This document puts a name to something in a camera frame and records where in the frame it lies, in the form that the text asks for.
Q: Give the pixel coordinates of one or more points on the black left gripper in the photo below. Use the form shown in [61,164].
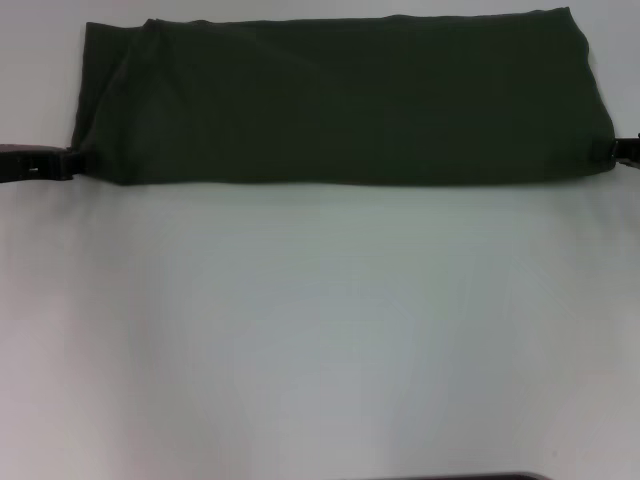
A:
[32,162]

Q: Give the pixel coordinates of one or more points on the dark green T-shirt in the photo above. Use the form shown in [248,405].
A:
[350,100]

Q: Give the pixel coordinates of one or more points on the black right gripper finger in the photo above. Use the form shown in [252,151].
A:
[627,152]

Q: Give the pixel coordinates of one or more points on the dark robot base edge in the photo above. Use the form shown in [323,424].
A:
[490,476]

